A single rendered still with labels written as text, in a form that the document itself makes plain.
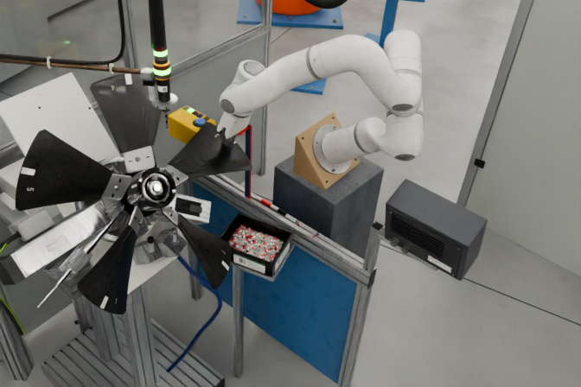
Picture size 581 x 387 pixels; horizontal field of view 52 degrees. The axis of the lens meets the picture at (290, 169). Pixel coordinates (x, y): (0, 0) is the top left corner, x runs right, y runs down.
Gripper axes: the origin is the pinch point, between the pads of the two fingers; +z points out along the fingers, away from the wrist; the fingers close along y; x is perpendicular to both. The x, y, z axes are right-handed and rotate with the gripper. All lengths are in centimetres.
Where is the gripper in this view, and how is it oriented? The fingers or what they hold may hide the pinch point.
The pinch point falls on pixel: (228, 141)
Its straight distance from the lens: 192.3
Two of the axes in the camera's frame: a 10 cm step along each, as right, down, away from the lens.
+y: -6.2, 4.6, -6.3
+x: 7.2, 6.4, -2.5
